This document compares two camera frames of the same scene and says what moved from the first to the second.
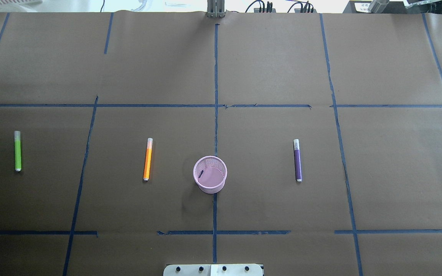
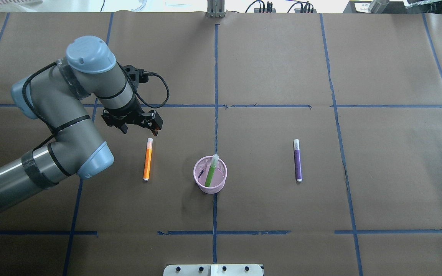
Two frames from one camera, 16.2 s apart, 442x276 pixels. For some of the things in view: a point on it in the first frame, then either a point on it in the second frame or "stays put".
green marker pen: (17, 151) -> (215, 159)
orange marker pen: (147, 158) stays put
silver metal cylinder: (378, 6) stays put
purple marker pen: (297, 160) stays put
